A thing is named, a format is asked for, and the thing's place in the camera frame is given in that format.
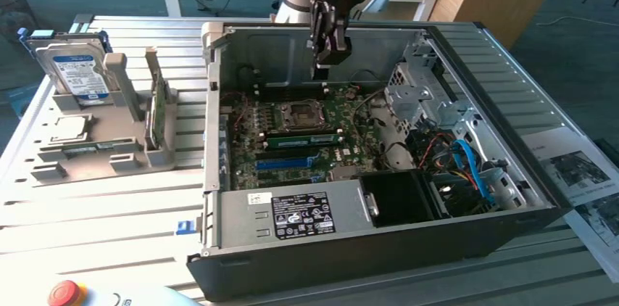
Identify grey power supply with label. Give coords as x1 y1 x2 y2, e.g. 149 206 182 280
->
210 180 374 249

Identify CPU socket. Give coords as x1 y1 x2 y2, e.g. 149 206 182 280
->
272 101 330 132

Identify black fan shroud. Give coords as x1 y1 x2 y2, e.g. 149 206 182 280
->
358 170 456 229

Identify printed instruction sheet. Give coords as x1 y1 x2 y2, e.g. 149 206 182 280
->
520 127 619 209
564 193 619 282

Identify green RAM stick with label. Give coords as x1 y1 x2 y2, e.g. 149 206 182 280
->
262 133 340 149

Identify red emergency stop button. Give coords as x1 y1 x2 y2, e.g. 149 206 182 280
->
48 279 89 306

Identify blue expansion slot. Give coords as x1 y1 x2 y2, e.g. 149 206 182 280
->
254 158 314 173

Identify grey parts rack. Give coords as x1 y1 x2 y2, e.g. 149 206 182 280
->
29 46 181 189

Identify green graphics card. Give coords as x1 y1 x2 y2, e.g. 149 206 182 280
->
142 69 170 150

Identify black RAM slot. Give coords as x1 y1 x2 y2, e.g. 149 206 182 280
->
254 149 321 162

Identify white floor cable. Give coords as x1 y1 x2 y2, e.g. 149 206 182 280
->
535 15 611 27

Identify orange wire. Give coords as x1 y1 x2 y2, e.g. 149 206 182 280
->
416 133 456 170

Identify black open PC case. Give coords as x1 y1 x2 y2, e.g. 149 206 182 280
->
185 21 572 303

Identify silver metal disk bay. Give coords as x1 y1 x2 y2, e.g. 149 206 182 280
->
384 30 529 210

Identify green motherboard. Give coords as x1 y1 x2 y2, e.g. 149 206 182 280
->
220 83 421 191

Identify blue disk caddy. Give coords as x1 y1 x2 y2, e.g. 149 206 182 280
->
16 28 113 54

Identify white teach pendant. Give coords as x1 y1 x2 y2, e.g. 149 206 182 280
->
45 278 205 306

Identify silver CPU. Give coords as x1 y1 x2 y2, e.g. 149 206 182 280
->
50 115 93 141

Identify hard disk with blue label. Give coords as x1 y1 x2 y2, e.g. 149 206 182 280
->
36 41 110 107

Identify thin black wire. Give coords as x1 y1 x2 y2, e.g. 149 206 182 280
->
349 69 388 86

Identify blue flat wire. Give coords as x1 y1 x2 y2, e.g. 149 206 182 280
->
450 138 500 210

